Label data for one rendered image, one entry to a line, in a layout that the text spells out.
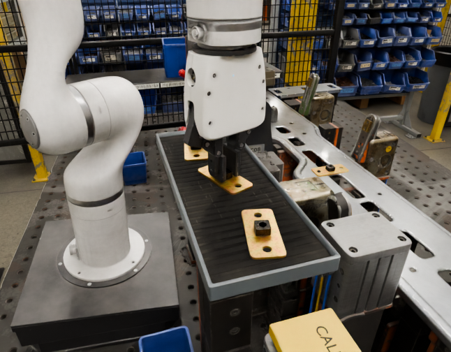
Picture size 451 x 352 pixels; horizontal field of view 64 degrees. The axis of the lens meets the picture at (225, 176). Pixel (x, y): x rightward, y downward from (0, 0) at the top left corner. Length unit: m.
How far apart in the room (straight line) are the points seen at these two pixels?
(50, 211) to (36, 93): 0.74
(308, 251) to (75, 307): 0.58
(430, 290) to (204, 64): 0.46
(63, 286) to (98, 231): 0.15
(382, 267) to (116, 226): 0.55
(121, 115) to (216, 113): 0.34
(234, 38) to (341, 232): 0.29
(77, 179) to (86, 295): 0.26
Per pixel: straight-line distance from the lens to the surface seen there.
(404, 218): 0.78
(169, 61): 1.52
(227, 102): 0.43
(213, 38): 0.40
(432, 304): 0.62
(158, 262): 0.91
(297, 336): 0.32
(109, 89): 0.73
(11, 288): 1.12
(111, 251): 0.87
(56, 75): 0.68
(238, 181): 0.49
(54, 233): 1.04
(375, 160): 1.01
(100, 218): 0.81
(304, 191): 0.64
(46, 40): 0.70
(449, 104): 3.86
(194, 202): 0.46
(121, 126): 0.74
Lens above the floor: 1.42
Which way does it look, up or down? 30 degrees down
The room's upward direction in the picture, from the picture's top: straight up
